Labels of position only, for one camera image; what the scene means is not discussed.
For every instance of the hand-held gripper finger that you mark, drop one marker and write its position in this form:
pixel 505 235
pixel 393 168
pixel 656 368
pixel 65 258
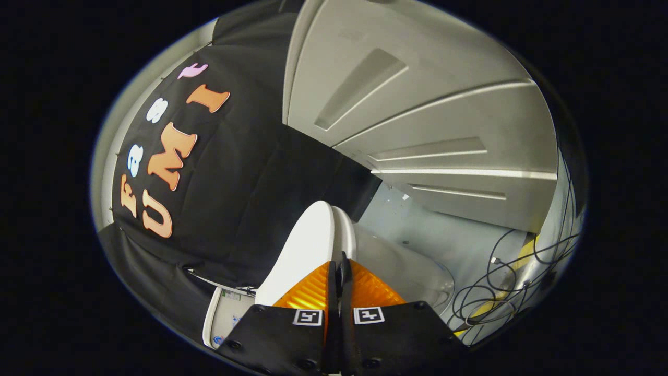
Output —
pixel 334 334
pixel 347 334

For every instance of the white toilet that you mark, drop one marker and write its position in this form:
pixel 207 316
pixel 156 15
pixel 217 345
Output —
pixel 396 266

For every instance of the black backdrop cloth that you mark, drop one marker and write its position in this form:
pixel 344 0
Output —
pixel 235 198

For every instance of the yellow floor tape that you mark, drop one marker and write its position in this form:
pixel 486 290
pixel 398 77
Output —
pixel 524 253

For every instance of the white drawer cabinet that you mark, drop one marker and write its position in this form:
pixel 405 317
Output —
pixel 443 115

